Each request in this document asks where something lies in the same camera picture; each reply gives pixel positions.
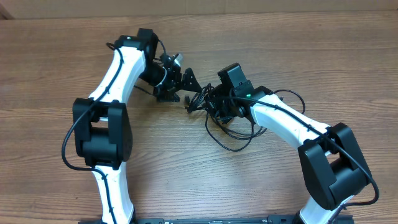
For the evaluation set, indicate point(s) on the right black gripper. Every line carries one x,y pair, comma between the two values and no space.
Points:
212,99

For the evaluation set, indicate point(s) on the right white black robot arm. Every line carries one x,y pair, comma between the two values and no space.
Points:
333,166

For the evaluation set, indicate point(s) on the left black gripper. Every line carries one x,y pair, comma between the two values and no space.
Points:
175,84

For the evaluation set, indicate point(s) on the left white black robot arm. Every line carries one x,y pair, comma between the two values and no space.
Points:
101,127

